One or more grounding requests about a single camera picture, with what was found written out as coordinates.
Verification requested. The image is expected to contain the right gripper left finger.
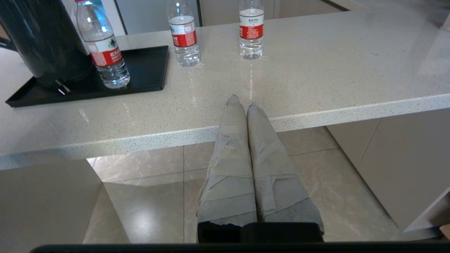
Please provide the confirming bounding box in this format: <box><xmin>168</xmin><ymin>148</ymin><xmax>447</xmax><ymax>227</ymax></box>
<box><xmin>196</xmin><ymin>94</ymin><xmax>258</xmax><ymax>244</ymax></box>

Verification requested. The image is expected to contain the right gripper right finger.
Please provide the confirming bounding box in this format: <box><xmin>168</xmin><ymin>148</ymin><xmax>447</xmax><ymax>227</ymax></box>
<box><xmin>242</xmin><ymin>102</ymin><xmax>325</xmax><ymax>243</ymax></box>

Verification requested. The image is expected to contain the grey speckled stone counter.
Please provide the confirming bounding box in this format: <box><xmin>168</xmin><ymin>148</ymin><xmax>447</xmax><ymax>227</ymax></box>
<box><xmin>0</xmin><ymin>8</ymin><xmax>450</xmax><ymax>171</ymax></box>

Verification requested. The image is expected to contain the black rectangular tray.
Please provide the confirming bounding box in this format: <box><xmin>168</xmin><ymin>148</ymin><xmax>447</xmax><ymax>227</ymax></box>
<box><xmin>5</xmin><ymin>45</ymin><xmax>169</xmax><ymax>108</ymax></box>

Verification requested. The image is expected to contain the kettle power plug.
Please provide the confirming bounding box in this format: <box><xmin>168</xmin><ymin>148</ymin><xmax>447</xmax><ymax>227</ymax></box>
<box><xmin>54</xmin><ymin>80</ymin><xmax>71</xmax><ymax>96</ymax></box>

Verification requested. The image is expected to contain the black electric kettle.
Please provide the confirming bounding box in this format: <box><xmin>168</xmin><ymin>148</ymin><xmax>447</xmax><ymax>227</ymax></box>
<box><xmin>0</xmin><ymin>0</ymin><xmax>94</xmax><ymax>88</ymax></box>

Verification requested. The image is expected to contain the clear water bottle red label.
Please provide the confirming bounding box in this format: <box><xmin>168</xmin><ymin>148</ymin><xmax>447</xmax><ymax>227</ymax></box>
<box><xmin>239</xmin><ymin>0</ymin><xmax>265</xmax><ymax>60</ymax></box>
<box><xmin>167</xmin><ymin>0</ymin><xmax>201</xmax><ymax>67</ymax></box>
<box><xmin>75</xmin><ymin>0</ymin><xmax>130</xmax><ymax>89</ymax></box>

